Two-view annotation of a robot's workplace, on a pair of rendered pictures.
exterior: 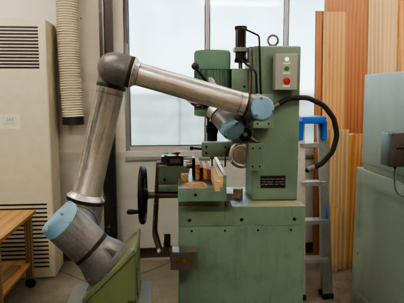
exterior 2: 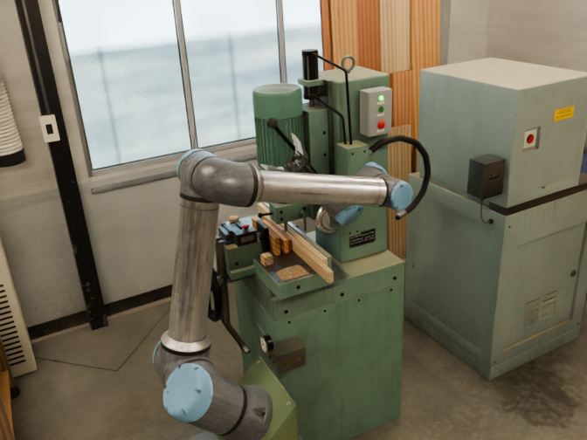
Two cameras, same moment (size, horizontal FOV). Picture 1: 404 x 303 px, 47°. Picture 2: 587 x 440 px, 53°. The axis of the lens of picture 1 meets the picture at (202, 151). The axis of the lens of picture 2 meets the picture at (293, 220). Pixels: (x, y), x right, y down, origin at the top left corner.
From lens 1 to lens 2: 0.99 m
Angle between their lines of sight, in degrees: 27
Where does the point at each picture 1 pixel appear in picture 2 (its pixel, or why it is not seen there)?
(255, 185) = (344, 246)
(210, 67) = (284, 116)
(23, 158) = not seen: outside the picture
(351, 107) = not seen: hidden behind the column
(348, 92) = (361, 59)
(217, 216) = (316, 299)
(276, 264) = (376, 327)
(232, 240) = (333, 319)
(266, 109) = (405, 197)
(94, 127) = (194, 257)
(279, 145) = not seen: hidden behind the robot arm
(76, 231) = (220, 403)
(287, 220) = (388, 281)
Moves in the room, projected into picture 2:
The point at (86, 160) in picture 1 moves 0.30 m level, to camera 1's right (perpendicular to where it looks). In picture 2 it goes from (188, 299) to (285, 275)
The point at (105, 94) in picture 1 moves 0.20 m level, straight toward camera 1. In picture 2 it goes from (203, 211) to (239, 236)
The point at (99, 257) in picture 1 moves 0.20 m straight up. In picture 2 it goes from (251, 422) to (245, 365)
